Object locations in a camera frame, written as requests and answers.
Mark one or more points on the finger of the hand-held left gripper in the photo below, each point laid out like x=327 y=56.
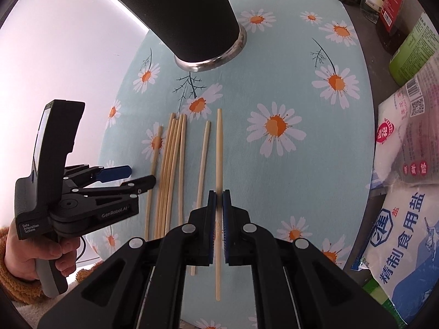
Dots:
x=137 y=183
x=115 y=173

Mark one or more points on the white and blue bag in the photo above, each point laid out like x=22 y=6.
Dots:
x=401 y=253

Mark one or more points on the person's left forearm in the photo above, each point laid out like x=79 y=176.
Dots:
x=17 y=288

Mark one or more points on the daisy print blue tablecloth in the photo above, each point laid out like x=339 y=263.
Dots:
x=274 y=185

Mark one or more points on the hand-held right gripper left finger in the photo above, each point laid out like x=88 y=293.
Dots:
x=213 y=212

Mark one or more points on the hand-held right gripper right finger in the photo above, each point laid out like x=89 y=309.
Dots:
x=226 y=212

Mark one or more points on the person's left hand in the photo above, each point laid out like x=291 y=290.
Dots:
x=31 y=250

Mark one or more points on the red label sauce bottle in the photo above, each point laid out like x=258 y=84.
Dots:
x=394 y=3

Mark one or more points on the pale bamboo chopstick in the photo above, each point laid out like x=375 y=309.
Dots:
x=219 y=144

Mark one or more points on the bunch of wooden chopsticks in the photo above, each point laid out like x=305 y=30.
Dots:
x=164 y=198

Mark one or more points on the black utensil holder cup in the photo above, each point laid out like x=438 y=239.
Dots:
x=185 y=13

